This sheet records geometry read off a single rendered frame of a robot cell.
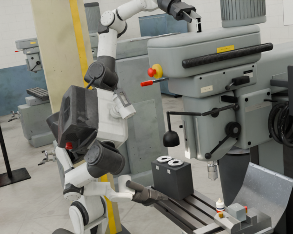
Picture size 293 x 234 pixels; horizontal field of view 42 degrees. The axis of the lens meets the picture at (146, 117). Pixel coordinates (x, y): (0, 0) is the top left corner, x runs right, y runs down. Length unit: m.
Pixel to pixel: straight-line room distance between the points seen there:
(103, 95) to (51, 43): 1.52
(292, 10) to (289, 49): 5.07
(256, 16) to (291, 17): 5.24
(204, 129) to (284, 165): 0.54
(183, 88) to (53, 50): 1.75
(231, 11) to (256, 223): 0.95
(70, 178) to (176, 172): 0.64
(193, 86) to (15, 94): 9.18
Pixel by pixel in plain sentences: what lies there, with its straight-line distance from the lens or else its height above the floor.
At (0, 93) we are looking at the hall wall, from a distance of 10.51.
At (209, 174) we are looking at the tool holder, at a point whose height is 1.23.
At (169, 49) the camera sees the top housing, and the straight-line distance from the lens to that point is 1.51.
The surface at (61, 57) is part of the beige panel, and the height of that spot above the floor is 1.76.
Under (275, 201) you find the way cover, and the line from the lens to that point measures 2.07.
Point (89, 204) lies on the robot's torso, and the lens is 2.08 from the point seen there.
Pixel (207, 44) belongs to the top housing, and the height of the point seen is 1.84.
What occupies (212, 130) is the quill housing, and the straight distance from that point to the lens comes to 1.67.
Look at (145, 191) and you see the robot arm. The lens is 1.94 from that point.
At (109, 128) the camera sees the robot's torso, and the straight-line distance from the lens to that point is 1.67.
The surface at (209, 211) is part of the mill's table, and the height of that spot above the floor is 0.97.
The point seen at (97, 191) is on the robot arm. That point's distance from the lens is 1.86.
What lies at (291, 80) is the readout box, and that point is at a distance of 1.62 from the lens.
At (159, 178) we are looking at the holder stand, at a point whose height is 1.06.
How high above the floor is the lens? 1.98
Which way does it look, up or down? 15 degrees down
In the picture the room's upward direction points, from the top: 8 degrees counter-clockwise
